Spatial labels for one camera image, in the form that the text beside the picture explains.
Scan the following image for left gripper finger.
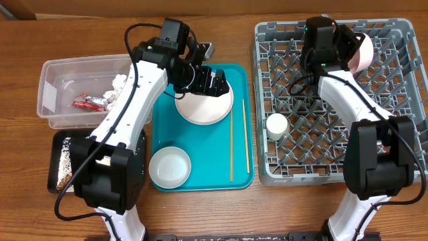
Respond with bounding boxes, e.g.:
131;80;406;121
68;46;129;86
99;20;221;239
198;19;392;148
203;74;216;96
213;70;230;97

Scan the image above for large pink plate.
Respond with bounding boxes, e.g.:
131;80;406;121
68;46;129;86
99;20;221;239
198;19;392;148
175;81;234;125

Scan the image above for small pink saucer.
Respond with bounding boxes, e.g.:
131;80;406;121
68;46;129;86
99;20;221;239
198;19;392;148
348;33;374;74

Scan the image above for wooden chopstick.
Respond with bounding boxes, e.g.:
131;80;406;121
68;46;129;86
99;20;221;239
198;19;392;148
242;99;250;174
229;108;233;182

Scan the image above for white paper cup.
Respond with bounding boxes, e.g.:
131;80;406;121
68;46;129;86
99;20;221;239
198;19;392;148
266;113;290;141

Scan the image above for white napkin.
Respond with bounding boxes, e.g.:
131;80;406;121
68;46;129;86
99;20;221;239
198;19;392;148
103;74;127;110

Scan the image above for grey metal bowl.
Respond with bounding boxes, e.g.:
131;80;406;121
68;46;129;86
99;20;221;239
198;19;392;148
148;147;191;189

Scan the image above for red foil snack wrapper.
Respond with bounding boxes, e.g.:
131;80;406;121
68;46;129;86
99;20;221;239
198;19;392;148
72;92;108;112

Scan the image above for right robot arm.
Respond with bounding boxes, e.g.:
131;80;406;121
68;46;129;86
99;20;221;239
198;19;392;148
300;17;421;240

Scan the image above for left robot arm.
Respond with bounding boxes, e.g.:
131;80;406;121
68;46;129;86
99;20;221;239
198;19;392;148
68;18;229;240

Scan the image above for grey dishwasher rack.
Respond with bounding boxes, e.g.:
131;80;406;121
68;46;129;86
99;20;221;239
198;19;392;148
252;19;427;186

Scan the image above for teal serving tray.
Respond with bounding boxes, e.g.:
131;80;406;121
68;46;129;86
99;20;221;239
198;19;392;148
152;64;255;191

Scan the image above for clear plastic storage bin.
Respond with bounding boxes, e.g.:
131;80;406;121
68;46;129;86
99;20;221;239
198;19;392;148
37;54;131;129

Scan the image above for black plastic tray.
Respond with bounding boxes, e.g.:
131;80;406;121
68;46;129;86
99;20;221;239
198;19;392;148
47;129;93;193

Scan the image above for spilled rice and food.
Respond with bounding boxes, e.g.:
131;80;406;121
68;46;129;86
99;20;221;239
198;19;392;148
56;137;72;191

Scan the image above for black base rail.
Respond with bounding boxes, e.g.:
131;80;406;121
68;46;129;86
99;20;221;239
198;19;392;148
148;232;328;241

